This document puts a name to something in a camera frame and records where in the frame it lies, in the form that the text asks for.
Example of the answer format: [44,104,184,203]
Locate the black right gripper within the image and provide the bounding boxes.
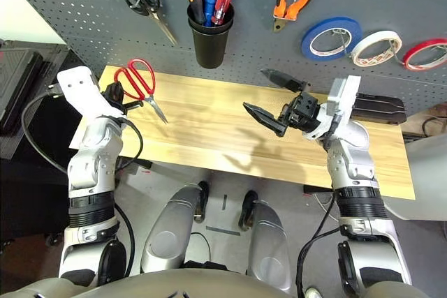
[243,68,323,137]

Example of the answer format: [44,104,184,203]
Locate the black plastic cup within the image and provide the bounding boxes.
[186,1,235,70]

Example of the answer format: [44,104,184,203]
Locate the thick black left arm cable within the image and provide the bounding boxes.
[21,83,71,175]

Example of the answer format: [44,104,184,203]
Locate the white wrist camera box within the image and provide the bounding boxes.
[326,75,362,128]
[56,66,126,117]

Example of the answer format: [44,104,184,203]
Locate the silver left robot leg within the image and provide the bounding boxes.
[141,181,210,273]

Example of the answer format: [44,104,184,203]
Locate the red tape roll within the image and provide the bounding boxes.
[403,38,447,71]

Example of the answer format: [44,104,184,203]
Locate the blue tape roll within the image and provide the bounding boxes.
[300,16,363,61]

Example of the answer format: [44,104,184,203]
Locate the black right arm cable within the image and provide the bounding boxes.
[295,193,342,298]

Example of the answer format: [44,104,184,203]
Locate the blue handled screwdriver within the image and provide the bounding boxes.
[203,0,219,28]

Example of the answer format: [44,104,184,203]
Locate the black handled scissors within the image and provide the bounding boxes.
[124,0,178,46]

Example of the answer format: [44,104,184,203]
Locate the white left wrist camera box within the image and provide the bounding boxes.
[56,66,126,117]

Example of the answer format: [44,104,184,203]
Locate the grey robot torso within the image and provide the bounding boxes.
[34,268,301,298]

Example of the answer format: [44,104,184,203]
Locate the silver right robot leg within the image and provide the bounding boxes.
[239,189,293,294]

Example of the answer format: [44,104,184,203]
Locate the silver robot leg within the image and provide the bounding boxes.
[141,181,210,273]
[239,189,293,294]

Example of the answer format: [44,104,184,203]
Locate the light grey rounded object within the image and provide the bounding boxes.
[383,133,447,222]

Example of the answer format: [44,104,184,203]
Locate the black looped floor cable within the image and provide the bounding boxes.
[422,116,447,137]

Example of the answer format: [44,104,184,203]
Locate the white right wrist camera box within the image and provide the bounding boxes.
[326,75,362,128]

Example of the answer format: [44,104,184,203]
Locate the white tape roll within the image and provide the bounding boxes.
[350,29,403,68]

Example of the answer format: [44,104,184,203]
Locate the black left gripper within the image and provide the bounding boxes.
[104,81,144,117]

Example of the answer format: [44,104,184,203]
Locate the grey metal pegboard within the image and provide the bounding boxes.
[0,0,447,114]

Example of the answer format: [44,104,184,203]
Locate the red handled scissors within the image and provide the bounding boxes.
[114,59,168,125]

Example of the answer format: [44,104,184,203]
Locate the black plastic tool case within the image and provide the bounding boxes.
[0,40,69,135]

